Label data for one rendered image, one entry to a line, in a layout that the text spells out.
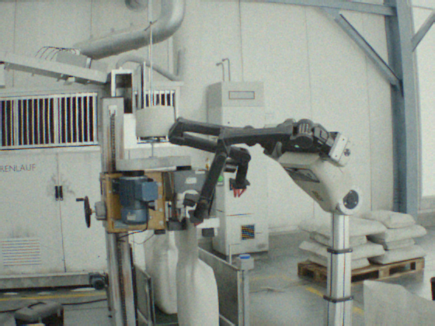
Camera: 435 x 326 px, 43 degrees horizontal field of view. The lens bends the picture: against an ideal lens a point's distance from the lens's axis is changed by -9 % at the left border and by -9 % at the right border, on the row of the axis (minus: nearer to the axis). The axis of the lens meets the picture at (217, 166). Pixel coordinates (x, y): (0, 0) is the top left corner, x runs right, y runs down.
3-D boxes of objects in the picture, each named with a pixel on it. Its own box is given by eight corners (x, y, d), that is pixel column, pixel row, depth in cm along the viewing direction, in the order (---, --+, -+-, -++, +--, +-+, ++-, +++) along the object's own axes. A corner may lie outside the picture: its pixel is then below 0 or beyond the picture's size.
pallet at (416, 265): (425, 270, 598) (426, 257, 597) (335, 288, 554) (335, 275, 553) (381, 258, 674) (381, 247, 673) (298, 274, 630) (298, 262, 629)
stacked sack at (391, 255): (429, 258, 596) (429, 245, 595) (382, 268, 573) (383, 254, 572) (406, 253, 636) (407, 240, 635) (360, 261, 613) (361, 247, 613)
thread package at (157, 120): (179, 136, 303) (178, 103, 302) (147, 138, 298) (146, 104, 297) (170, 137, 319) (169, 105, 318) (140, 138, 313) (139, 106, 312)
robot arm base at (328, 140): (331, 133, 255) (320, 157, 254) (317, 123, 253) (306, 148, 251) (341, 133, 247) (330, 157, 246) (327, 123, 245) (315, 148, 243)
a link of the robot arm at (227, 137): (208, 140, 255) (212, 124, 262) (217, 161, 265) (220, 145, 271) (311, 134, 241) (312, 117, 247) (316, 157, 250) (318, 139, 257)
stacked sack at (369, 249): (387, 256, 575) (388, 242, 574) (334, 265, 550) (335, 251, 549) (364, 250, 614) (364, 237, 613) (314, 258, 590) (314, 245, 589)
